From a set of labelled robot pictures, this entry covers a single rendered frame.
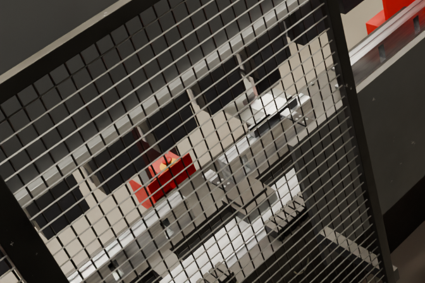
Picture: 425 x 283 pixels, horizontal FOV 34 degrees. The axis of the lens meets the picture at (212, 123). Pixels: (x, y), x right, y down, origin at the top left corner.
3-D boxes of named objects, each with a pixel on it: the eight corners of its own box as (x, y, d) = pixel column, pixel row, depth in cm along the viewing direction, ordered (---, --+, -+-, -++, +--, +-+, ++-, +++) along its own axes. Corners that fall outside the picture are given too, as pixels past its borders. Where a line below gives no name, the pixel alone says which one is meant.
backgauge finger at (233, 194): (222, 165, 221) (217, 154, 218) (278, 199, 203) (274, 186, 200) (193, 188, 217) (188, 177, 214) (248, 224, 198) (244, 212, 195)
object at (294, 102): (291, 101, 239) (289, 95, 238) (298, 104, 237) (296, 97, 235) (250, 134, 232) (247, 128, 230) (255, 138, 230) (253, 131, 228)
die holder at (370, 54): (421, 18, 273) (418, -3, 267) (434, 21, 268) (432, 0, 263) (334, 88, 254) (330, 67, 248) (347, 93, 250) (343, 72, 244)
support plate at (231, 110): (240, 75, 257) (240, 72, 257) (290, 96, 238) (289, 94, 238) (203, 102, 250) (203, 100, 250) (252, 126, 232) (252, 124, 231)
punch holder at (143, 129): (182, 116, 215) (165, 73, 205) (199, 126, 209) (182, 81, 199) (144, 144, 209) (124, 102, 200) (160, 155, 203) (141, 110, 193)
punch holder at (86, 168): (131, 154, 207) (110, 111, 198) (147, 165, 201) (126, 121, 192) (90, 184, 202) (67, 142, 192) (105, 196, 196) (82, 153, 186)
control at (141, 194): (178, 172, 277) (163, 138, 266) (203, 187, 266) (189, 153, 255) (139, 204, 269) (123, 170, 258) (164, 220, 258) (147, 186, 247)
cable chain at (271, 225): (355, 153, 206) (353, 143, 203) (370, 161, 201) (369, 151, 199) (265, 232, 192) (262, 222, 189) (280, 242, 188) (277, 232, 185)
